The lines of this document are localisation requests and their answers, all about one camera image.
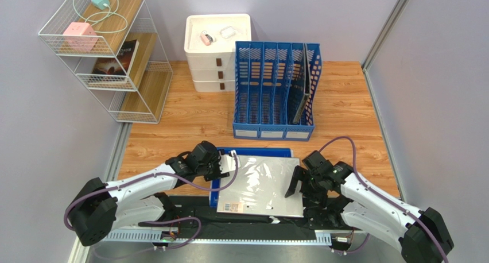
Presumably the aluminium frame rail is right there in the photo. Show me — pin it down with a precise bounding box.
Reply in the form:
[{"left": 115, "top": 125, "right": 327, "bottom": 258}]
[{"left": 68, "top": 201, "right": 436, "bottom": 263}]

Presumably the dark cover book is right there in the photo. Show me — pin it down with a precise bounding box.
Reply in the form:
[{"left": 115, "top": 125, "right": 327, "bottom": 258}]
[{"left": 89, "top": 40, "right": 139, "bottom": 84}]

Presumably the pink cube power socket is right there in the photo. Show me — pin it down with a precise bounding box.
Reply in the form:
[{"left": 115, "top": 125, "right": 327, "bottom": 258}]
[{"left": 63, "top": 22, "right": 98, "bottom": 52}]

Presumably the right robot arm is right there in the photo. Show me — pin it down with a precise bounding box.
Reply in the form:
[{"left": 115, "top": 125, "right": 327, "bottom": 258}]
[{"left": 285, "top": 150, "right": 454, "bottom": 262}]

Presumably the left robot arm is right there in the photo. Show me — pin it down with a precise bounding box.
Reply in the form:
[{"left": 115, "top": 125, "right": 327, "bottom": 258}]
[{"left": 63, "top": 141, "right": 240, "bottom": 246}]

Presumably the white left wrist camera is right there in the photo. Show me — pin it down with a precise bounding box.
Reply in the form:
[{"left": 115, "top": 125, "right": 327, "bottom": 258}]
[{"left": 220, "top": 150, "right": 240, "bottom": 174}]

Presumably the pink correction tape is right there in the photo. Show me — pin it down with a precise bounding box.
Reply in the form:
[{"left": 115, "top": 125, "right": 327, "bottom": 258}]
[{"left": 200, "top": 30, "right": 215, "bottom": 46}]

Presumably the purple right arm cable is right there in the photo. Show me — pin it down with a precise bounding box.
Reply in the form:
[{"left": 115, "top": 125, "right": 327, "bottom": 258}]
[{"left": 319, "top": 136, "right": 452, "bottom": 263}]

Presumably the blue folder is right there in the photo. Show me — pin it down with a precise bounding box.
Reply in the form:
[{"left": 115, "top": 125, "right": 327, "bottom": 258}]
[{"left": 209, "top": 147, "right": 293, "bottom": 208}]

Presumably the blue file organizer rack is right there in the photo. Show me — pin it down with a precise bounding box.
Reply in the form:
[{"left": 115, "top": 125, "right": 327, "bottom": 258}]
[{"left": 232, "top": 41, "right": 323, "bottom": 141}]

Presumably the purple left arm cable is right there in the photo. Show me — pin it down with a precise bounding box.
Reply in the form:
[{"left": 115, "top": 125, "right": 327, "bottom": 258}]
[{"left": 63, "top": 152, "right": 240, "bottom": 252}]

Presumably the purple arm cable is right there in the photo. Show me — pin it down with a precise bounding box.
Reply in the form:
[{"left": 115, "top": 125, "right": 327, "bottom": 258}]
[
  {"left": 63, "top": 152, "right": 240, "bottom": 252},
  {"left": 319, "top": 136, "right": 452, "bottom": 263}
]

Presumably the mint green charger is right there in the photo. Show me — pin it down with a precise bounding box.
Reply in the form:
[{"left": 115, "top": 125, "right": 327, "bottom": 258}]
[{"left": 91, "top": 0, "right": 110, "bottom": 10}]

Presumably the white three drawer organizer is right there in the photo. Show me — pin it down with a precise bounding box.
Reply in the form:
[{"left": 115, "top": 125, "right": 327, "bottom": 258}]
[{"left": 184, "top": 13, "right": 252, "bottom": 92}]

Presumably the mint green cable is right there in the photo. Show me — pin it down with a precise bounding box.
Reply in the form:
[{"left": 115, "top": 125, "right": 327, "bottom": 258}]
[{"left": 72, "top": 0, "right": 129, "bottom": 34}]

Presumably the white wire shelf rack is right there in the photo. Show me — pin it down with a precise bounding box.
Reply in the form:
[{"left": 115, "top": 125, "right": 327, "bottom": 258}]
[{"left": 38, "top": 0, "right": 173, "bottom": 123}]

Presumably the clear plastic bag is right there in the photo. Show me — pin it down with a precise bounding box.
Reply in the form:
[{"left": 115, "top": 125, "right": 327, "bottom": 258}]
[{"left": 220, "top": 26, "right": 238, "bottom": 39}]

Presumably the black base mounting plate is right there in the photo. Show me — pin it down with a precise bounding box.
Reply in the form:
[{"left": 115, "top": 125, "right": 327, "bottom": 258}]
[{"left": 156, "top": 192, "right": 354, "bottom": 241}]

